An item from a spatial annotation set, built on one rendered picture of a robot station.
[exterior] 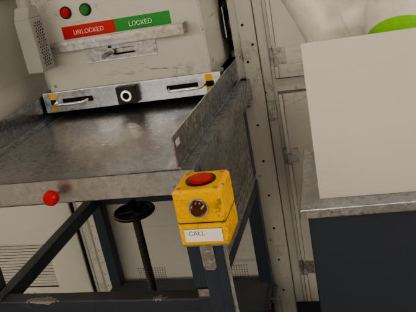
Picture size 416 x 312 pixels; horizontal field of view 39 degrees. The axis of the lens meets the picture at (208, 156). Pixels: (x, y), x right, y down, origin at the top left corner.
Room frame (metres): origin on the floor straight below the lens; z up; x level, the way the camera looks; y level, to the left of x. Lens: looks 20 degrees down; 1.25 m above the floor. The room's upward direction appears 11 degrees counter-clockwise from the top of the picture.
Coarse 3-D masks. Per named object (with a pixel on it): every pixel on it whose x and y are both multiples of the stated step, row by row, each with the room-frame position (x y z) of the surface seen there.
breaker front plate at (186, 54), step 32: (32, 0) 1.70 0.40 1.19; (64, 0) 1.67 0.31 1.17; (96, 0) 1.65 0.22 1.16; (128, 0) 1.62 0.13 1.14; (160, 0) 1.60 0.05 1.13; (192, 0) 1.57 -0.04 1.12; (192, 32) 1.58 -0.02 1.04; (64, 64) 1.69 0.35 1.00; (96, 64) 1.66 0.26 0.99; (128, 64) 1.63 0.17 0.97; (160, 64) 1.61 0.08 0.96; (192, 64) 1.58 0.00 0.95
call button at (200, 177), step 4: (204, 172) 0.88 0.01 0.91; (192, 176) 0.88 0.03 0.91; (196, 176) 0.87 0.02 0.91; (200, 176) 0.87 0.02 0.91; (204, 176) 0.87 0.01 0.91; (208, 176) 0.86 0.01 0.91; (212, 176) 0.87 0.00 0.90; (188, 180) 0.87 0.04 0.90; (192, 180) 0.86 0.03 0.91; (196, 180) 0.86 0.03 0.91; (200, 180) 0.85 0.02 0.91; (204, 180) 0.85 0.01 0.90; (208, 180) 0.85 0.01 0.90
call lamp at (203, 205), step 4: (192, 200) 0.83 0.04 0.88; (196, 200) 0.83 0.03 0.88; (200, 200) 0.83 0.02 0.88; (188, 204) 0.83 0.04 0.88; (192, 204) 0.83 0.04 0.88; (196, 204) 0.82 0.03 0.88; (200, 204) 0.82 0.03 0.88; (204, 204) 0.83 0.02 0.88; (188, 208) 0.83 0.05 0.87; (192, 208) 0.82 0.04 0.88; (196, 208) 0.82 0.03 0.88; (200, 208) 0.82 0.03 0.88; (204, 208) 0.82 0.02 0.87; (208, 208) 0.83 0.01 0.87; (192, 212) 0.82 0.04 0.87; (196, 212) 0.82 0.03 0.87; (200, 212) 0.82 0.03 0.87; (204, 212) 0.82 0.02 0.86; (196, 216) 0.82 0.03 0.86; (200, 216) 0.82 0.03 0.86; (204, 216) 0.83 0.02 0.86
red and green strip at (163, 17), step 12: (156, 12) 1.60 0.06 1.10; (168, 12) 1.59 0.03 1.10; (84, 24) 1.66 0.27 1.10; (96, 24) 1.65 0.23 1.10; (108, 24) 1.64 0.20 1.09; (120, 24) 1.63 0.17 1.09; (132, 24) 1.62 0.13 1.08; (144, 24) 1.61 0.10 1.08; (156, 24) 1.60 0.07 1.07; (72, 36) 1.67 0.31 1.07; (84, 36) 1.66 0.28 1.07
